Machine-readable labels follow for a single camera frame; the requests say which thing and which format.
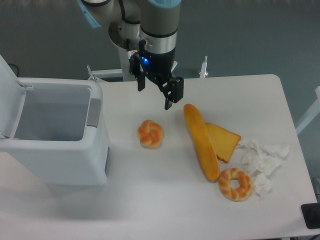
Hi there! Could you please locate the long baguette bread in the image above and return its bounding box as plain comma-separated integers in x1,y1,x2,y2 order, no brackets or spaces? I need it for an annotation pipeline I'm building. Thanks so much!
183,103,220,182

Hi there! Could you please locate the white push-top trash can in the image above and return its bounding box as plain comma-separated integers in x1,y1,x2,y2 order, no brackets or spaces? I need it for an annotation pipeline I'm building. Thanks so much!
0,59,110,186

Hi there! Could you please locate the twisted ring bread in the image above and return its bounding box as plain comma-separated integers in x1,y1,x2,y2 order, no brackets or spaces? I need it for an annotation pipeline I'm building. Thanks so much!
218,168,253,202

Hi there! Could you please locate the knotted bread roll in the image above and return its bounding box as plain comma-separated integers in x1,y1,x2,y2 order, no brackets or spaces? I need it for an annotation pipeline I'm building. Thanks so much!
137,119,164,149

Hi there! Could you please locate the black device at table edge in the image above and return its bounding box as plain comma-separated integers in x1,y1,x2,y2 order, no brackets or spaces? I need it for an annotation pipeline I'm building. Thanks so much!
300,202,320,229

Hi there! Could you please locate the small crumpled white tissue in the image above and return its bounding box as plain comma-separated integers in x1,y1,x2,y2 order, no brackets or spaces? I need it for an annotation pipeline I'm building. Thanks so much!
253,172,272,199

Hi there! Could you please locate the black floor cable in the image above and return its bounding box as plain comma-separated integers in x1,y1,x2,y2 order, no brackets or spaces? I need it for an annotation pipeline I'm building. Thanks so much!
7,63,20,77

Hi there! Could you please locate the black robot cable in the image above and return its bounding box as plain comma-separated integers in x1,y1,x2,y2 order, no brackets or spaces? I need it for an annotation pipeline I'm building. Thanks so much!
119,0,137,55

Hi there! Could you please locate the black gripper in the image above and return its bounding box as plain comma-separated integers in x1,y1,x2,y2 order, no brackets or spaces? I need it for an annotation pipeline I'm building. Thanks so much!
129,39,184,110

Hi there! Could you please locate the white frame at right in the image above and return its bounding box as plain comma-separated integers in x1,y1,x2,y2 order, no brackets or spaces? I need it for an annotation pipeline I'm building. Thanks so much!
295,86,320,135

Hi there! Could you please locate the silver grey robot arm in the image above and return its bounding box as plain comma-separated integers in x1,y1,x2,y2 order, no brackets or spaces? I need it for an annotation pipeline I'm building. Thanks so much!
78,0,184,110

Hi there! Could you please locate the large crumpled white tissue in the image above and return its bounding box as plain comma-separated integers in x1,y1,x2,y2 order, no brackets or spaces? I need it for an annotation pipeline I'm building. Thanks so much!
235,138,290,176

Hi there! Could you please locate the toast bread slice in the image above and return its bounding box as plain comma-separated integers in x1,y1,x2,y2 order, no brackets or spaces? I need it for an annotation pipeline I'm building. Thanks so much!
205,122,241,163

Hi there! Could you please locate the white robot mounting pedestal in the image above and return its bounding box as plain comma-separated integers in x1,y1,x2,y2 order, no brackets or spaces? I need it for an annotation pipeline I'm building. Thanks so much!
87,45,177,81

